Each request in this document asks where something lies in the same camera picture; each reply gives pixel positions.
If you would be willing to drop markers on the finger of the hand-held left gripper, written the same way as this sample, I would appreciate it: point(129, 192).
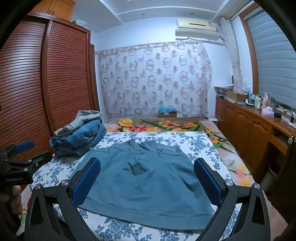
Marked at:
point(39, 159)
point(24, 146)

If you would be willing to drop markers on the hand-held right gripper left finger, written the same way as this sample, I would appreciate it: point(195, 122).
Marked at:
point(86, 183)

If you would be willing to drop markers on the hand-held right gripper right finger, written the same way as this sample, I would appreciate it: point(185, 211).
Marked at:
point(208, 183)

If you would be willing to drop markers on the teal blue t-shirt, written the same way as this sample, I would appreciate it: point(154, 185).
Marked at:
point(148, 185)

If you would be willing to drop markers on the person's left hand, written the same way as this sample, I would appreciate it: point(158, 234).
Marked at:
point(15, 194)

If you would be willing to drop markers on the white blue floral cloth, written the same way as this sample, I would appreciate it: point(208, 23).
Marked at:
point(57, 171)

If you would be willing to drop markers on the blue denim jeans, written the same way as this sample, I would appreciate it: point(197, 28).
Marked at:
point(81, 139)

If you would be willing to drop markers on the light washed jeans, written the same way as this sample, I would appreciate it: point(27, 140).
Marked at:
point(81, 118)

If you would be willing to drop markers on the grey trash bin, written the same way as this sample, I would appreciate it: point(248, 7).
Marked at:
point(270, 177)

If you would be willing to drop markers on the wooden sideboard cabinet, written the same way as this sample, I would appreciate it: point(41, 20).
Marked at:
point(245, 129)

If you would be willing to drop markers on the colourful flower blanket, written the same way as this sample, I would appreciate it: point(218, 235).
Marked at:
point(161, 124)

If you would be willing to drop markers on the wooden slatted wardrobe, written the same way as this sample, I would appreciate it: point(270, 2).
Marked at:
point(64, 81)

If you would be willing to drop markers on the small cardboard box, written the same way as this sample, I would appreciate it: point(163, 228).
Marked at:
point(168, 114)

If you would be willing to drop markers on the open cardboard tray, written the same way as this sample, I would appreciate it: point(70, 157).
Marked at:
point(235, 95)

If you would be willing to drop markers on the pink tissue box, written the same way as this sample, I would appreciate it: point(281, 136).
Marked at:
point(268, 111)

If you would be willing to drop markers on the patterned tray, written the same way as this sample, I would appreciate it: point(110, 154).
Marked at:
point(223, 90)

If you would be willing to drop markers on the group of toiletry bottles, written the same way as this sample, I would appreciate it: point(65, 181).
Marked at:
point(254, 100)

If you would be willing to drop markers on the pink bottle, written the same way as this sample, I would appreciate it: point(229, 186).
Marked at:
point(266, 99)

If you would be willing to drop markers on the green bottle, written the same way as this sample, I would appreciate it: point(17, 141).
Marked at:
point(272, 103)

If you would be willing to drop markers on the circle print curtain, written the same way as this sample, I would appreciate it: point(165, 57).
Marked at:
point(150, 81)

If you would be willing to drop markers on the tied beige curtain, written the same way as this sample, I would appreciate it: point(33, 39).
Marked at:
point(233, 58)

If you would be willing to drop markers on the white box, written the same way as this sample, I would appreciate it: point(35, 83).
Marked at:
point(78, 22)

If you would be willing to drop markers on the wooden overhead cabinet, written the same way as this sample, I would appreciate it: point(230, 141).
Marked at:
point(55, 9)

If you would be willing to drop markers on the grey window blind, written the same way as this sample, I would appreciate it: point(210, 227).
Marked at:
point(272, 58)

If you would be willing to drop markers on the white air conditioner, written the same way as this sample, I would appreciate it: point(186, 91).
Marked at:
point(196, 29)

